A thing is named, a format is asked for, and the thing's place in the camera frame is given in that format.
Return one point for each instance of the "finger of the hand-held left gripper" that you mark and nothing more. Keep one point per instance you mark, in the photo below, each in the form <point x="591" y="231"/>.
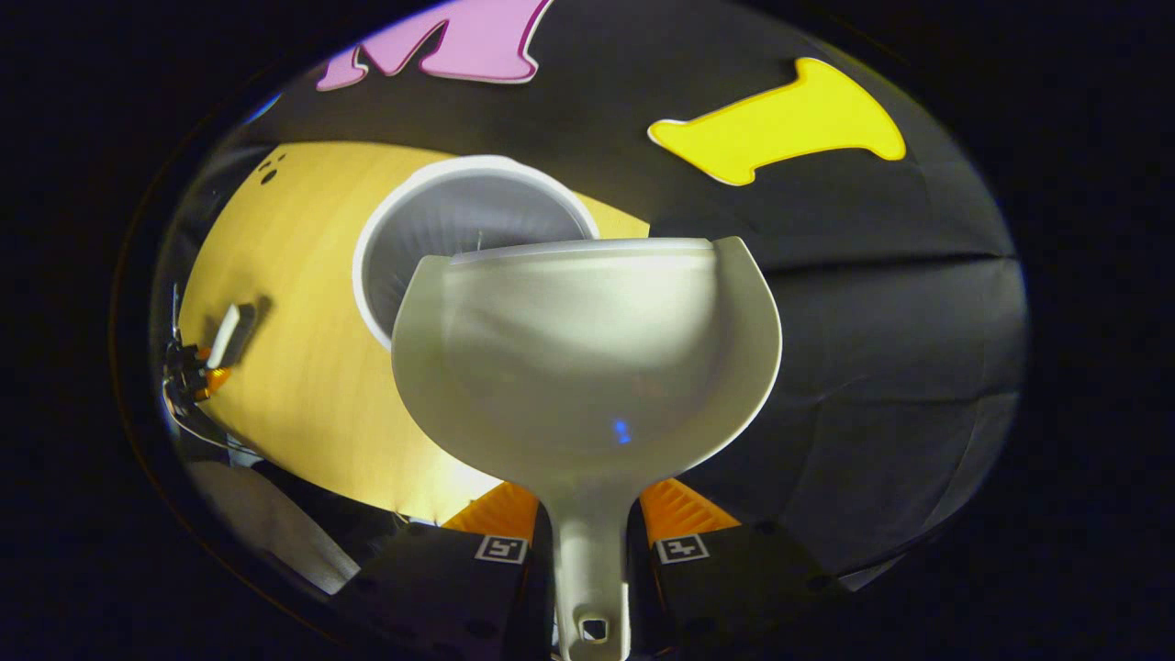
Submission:
<point x="216" y="379"/>
<point x="200" y="352"/>

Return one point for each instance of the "white plastic dustpan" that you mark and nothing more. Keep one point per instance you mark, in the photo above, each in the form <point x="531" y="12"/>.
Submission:
<point x="587" y="349"/>

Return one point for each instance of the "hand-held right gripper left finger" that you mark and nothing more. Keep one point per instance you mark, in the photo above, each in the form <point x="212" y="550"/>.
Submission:
<point x="441" y="578"/>

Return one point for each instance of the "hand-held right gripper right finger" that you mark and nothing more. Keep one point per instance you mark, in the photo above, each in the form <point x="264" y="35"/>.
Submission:
<point x="725" y="578"/>

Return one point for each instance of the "wooden desktop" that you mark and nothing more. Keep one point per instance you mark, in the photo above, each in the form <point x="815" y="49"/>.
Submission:
<point x="303" y="367"/>

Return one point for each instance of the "white ribbed garbage bin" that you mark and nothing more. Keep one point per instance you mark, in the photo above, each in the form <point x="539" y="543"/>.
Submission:
<point x="459" y="211"/>

